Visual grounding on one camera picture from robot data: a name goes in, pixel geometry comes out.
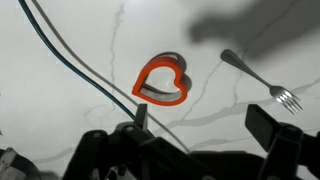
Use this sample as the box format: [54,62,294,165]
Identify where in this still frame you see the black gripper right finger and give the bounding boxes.
[244,103,305,180]

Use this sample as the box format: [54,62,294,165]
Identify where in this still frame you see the teal power cable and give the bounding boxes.
[18,0,139,121]

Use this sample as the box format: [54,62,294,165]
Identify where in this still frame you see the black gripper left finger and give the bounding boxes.
[134,103,150,132]

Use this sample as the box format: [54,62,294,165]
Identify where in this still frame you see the red heart shaped cookie cutter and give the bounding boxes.
[131,51,193,107]

